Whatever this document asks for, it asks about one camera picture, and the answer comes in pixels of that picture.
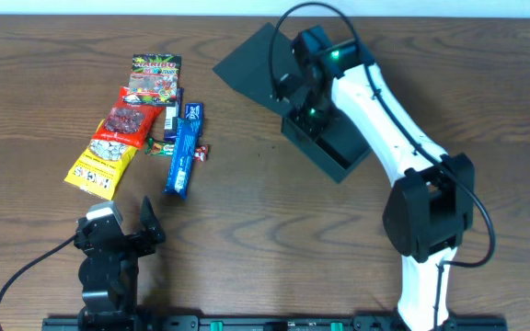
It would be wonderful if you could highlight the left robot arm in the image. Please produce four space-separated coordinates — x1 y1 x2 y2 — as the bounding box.
74 197 166 331

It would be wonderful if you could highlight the long blue cookie pack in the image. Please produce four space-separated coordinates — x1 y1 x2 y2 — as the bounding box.
164 119 201 199

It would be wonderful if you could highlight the green red KitKat bar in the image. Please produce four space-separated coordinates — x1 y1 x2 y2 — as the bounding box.
144 137 210 162

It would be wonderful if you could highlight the blue Eclipse mint tin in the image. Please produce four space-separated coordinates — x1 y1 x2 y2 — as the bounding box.
185 102 204 136

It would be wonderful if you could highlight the Haribo candy bag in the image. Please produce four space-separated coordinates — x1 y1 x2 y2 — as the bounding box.
123 53 182 106

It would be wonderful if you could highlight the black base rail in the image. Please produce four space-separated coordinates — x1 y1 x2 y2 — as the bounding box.
41 314 509 331

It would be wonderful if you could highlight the red snack bag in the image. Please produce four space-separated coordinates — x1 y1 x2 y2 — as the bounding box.
93 86 166 149

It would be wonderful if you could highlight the dark blue candy bar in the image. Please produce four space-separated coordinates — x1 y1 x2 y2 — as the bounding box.
163 87 184 141

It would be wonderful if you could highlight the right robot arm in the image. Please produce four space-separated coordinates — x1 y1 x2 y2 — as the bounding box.
275 27 475 330

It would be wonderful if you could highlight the dark green lidded box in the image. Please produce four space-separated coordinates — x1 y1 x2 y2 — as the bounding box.
213 23 374 182

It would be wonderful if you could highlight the yellow snack bag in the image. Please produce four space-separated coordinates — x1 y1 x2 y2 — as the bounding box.
63 138 137 200

